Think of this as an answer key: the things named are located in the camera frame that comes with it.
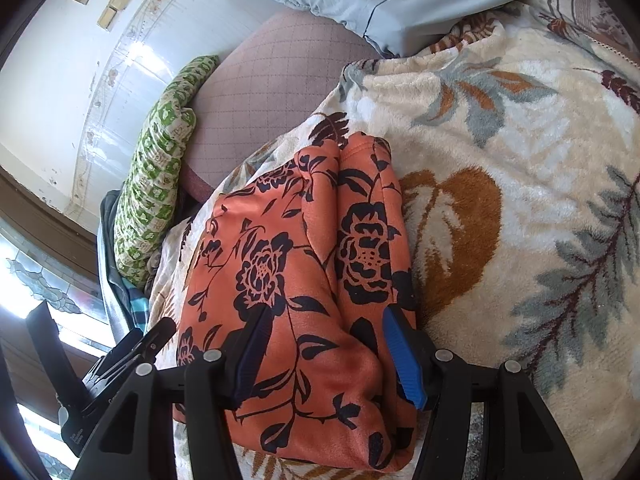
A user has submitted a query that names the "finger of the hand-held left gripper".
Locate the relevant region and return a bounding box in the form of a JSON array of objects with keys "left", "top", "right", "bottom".
[
  {"left": 107, "top": 317, "right": 177, "bottom": 378},
  {"left": 82, "top": 329, "right": 145, "bottom": 386}
]

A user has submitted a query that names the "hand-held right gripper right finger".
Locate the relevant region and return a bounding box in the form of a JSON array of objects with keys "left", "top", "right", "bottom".
[{"left": 382, "top": 305, "right": 583, "bottom": 480}]

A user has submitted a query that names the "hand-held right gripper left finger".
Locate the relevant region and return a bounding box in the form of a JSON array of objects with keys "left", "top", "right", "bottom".
[{"left": 70, "top": 305, "right": 273, "bottom": 480}]

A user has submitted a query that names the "orange floral garment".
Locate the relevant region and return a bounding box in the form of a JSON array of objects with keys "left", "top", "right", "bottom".
[{"left": 172, "top": 132, "right": 421, "bottom": 473}]

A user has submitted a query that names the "teal striped cloth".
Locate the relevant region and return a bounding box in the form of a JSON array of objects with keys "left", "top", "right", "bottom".
[{"left": 122, "top": 282, "right": 151, "bottom": 333}]

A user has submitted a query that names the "dark grey cloth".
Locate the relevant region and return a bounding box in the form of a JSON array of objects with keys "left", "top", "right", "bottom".
[{"left": 97, "top": 190, "right": 151, "bottom": 346}]

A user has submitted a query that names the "stained glass window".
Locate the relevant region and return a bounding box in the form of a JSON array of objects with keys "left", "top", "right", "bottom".
[{"left": 0, "top": 225, "right": 116, "bottom": 480}]

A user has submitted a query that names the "green patterned pillow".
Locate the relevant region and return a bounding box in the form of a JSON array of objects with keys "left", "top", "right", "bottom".
[{"left": 114, "top": 55, "right": 221, "bottom": 285}]

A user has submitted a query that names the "cream leaf print fleece blanket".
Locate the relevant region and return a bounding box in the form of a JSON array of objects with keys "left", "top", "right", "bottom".
[{"left": 145, "top": 0, "right": 640, "bottom": 480}]

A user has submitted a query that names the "pink quilted mattress cover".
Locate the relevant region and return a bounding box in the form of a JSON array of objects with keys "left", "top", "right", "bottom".
[{"left": 182, "top": 10, "right": 386, "bottom": 201}]

